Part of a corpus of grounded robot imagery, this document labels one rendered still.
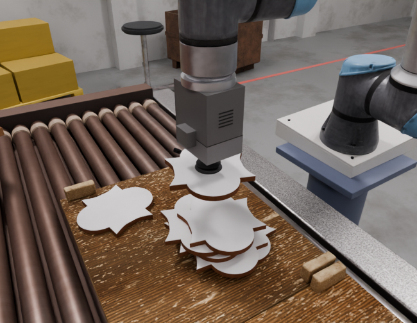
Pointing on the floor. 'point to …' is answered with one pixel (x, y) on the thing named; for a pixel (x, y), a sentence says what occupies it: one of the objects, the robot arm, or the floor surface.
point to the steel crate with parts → (247, 57)
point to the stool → (149, 27)
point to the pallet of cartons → (29, 65)
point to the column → (303, 162)
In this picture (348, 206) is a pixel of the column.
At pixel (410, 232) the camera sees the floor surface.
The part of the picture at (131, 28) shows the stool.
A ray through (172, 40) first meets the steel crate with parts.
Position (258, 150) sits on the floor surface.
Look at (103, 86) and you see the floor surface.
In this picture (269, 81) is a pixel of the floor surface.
